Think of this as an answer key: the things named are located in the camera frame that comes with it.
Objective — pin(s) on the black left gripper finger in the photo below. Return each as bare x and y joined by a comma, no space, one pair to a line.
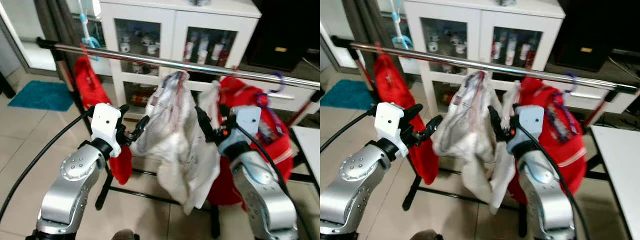
140,128
123,111
412,111
430,127

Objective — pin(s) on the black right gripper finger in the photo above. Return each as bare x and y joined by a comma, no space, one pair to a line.
507,121
496,121
224,113
204,122

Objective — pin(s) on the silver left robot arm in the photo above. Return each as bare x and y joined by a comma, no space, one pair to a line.
350,185
70,185

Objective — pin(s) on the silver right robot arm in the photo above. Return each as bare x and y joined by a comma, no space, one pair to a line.
550,200
265,200

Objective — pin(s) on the purple hanger hook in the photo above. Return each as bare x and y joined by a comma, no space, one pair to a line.
576,81
282,82

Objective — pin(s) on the light blue plastic hanger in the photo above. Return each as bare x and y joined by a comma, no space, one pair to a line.
397,20
86,22

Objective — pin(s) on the white printed T-shirt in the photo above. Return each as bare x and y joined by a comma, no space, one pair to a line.
175,140
465,140

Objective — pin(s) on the plain red garment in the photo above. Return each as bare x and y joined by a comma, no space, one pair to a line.
92,90
390,85

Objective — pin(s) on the red garment with white stripes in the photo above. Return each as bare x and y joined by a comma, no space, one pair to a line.
280,160
570,160

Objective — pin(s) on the teal floor mat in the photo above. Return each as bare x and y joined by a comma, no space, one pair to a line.
345,95
42,95

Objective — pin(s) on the dark robot foot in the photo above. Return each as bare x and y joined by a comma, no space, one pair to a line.
125,235
426,235

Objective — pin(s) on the white glass-door cabinet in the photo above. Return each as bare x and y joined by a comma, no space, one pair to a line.
175,20
480,20

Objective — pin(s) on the dark curtain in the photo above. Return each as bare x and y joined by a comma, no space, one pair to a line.
362,20
55,20

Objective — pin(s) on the black box with gold label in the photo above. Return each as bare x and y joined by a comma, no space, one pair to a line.
590,30
285,25

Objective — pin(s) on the white framed door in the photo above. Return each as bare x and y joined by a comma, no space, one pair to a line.
30,30
335,30

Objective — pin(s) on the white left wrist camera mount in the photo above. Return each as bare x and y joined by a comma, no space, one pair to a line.
105,122
387,122

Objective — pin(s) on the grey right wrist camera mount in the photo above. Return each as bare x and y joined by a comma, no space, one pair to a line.
530,120
247,120

